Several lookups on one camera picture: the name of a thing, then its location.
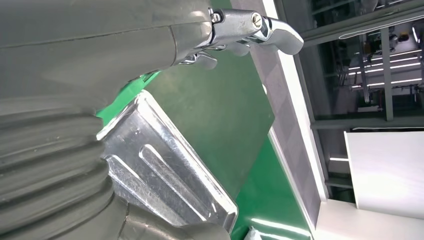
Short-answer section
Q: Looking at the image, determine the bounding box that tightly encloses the green conveyor belt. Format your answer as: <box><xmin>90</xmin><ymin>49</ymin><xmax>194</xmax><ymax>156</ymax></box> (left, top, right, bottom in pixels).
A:
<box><xmin>230</xmin><ymin>135</ymin><xmax>314</xmax><ymax>240</ymax></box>

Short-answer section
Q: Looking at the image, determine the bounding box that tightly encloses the green plastic crate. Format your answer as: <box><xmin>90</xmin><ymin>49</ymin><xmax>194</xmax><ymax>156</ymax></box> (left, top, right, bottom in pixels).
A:
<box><xmin>96</xmin><ymin>71</ymin><xmax>163</xmax><ymax>127</ymax></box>

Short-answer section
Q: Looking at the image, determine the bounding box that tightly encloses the steel scale tray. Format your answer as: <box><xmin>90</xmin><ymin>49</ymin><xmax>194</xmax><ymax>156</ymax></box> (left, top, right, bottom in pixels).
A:
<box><xmin>96</xmin><ymin>89</ymin><xmax>239</xmax><ymax>234</ymax></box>

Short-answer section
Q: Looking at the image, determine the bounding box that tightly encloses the white panel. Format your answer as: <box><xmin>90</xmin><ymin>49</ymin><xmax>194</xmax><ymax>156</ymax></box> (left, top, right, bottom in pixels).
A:
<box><xmin>343</xmin><ymin>130</ymin><xmax>424</xmax><ymax>220</ymax></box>

